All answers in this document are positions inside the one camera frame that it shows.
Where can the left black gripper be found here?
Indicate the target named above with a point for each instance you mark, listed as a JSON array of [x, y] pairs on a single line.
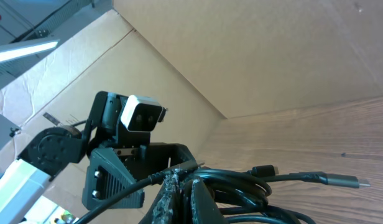
[[115, 166]]

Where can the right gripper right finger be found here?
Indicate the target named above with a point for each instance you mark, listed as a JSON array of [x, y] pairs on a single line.
[[203, 208]]

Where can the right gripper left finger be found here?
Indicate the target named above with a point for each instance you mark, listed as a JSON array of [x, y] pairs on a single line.
[[164, 209]]

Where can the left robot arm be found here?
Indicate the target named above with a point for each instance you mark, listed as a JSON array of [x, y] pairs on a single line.
[[53, 149]]

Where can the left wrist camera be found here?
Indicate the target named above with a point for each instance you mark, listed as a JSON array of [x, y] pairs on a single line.
[[141, 114]]

